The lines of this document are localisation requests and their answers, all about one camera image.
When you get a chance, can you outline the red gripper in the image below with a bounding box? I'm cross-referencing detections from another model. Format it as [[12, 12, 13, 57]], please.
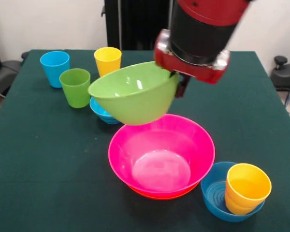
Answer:
[[154, 47, 230, 99]]

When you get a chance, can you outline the large green bowl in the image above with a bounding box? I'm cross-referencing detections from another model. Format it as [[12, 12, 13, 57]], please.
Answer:
[[87, 61, 179, 126]]

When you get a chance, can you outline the large pink bowl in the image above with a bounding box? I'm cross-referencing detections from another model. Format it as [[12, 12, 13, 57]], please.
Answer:
[[108, 114, 216, 194]]

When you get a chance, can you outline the dark blue bowl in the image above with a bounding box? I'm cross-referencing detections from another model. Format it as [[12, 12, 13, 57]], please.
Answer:
[[200, 161, 266, 223]]

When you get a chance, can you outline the orange bowl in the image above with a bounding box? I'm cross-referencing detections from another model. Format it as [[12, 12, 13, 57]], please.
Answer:
[[128, 181, 200, 201]]

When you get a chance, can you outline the short yellow cup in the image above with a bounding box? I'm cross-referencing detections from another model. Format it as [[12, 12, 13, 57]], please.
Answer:
[[225, 193, 257, 216], [224, 163, 272, 208]]

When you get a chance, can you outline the tall yellow cup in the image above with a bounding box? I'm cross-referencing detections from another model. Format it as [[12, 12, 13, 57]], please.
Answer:
[[93, 47, 122, 78]]

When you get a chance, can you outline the green cup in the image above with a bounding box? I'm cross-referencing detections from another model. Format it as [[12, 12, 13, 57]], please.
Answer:
[[59, 68, 91, 109]]

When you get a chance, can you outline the blue cup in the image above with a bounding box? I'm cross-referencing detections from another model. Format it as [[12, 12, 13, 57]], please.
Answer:
[[40, 50, 71, 88]]

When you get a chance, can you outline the dark green table cloth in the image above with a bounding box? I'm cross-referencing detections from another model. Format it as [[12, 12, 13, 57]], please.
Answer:
[[0, 49, 290, 232]]

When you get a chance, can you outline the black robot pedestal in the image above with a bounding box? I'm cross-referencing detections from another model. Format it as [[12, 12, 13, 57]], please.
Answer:
[[103, 0, 175, 51]]

